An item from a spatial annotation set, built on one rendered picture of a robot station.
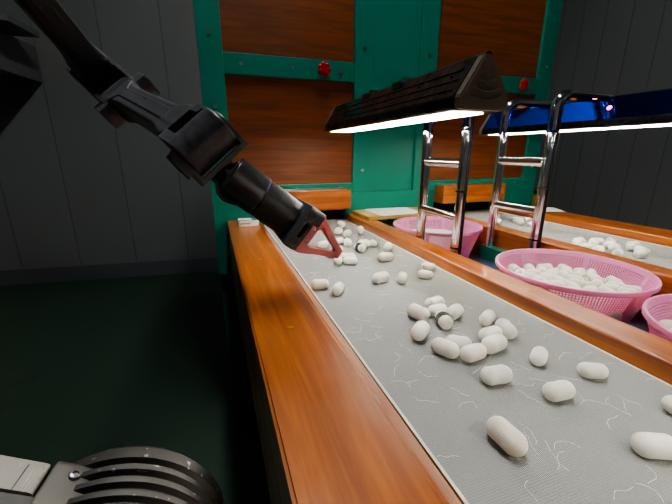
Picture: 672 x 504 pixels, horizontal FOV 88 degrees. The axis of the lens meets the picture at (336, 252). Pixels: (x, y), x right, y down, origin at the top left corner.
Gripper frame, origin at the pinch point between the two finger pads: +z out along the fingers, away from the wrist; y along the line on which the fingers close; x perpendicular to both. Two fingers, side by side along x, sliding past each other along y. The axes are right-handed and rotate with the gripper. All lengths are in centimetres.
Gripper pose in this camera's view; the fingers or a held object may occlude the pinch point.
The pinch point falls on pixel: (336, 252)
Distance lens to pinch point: 55.3
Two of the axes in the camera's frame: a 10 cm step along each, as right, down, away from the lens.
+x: -6.0, 8.0, 0.2
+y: -3.3, -2.7, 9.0
